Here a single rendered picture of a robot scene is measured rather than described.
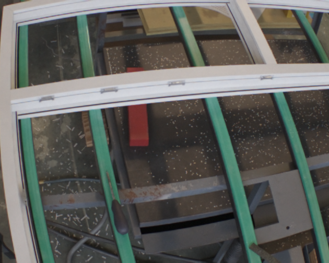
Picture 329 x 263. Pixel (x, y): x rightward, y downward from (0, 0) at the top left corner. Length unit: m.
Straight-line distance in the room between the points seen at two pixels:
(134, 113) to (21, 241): 0.79
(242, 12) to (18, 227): 1.09
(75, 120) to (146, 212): 1.00
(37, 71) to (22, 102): 1.29
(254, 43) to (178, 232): 0.66
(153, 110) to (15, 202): 0.79
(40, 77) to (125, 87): 1.28
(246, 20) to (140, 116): 0.50
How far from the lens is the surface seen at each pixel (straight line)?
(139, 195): 1.65
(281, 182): 1.72
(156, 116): 2.09
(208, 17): 2.40
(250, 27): 1.97
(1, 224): 2.54
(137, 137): 1.99
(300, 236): 1.96
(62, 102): 1.74
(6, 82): 1.75
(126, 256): 1.52
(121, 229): 1.52
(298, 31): 2.55
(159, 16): 2.36
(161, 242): 1.88
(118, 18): 2.79
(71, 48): 3.09
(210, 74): 1.78
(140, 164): 1.98
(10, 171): 1.56
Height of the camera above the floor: 2.27
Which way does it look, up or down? 54 degrees down
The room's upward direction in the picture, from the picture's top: 9 degrees clockwise
